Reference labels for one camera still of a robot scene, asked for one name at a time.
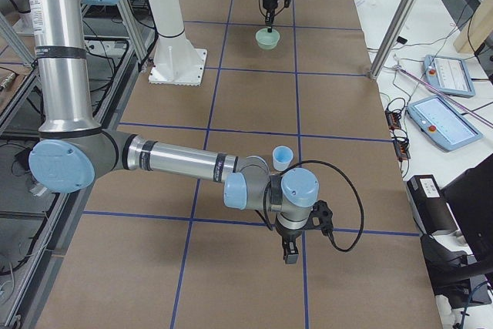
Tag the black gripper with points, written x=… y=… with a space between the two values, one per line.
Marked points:
x=269 y=3
x=290 y=236

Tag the mint green bowl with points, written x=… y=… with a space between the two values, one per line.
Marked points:
x=267 y=40

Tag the light blue plastic cup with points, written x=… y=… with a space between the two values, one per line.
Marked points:
x=282 y=157

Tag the small black square device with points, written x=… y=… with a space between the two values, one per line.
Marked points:
x=401 y=40

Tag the black box device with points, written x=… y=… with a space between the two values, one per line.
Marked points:
x=429 y=206

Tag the orange electronics board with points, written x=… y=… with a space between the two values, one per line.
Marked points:
x=398 y=133

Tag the black office chair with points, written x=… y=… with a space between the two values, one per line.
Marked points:
x=461 y=279

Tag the far teach pendant tablet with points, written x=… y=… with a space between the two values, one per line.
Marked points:
x=449 y=75

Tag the teach pendant tablet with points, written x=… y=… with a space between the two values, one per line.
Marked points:
x=449 y=75
x=442 y=123

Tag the near teach pendant tablet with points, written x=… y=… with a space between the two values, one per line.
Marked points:
x=442 y=123

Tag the metal rod stand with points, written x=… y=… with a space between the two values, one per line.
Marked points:
x=434 y=90

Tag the white pedestal column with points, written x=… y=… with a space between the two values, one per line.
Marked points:
x=175 y=60

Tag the aluminium frame post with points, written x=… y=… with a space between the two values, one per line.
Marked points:
x=397 y=23

